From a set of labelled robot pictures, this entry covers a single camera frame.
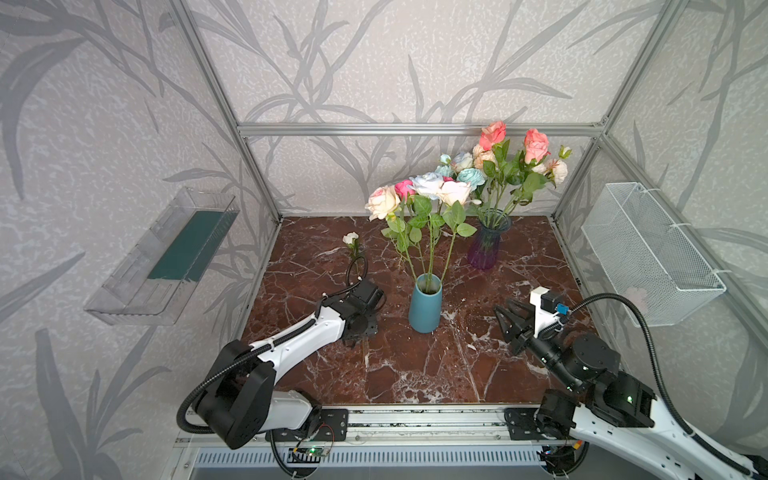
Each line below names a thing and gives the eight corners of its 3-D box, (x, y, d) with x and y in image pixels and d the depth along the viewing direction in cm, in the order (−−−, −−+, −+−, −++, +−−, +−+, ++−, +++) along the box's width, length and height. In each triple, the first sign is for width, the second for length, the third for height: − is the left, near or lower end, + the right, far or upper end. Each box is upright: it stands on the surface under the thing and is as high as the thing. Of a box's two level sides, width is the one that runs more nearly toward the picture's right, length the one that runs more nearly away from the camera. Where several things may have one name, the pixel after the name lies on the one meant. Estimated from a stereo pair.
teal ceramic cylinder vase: (409, 331, 92) (410, 296, 76) (412, 308, 97) (414, 271, 81) (435, 334, 91) (442, 300, 75) (437, 311, 96) (443, 275, 80)
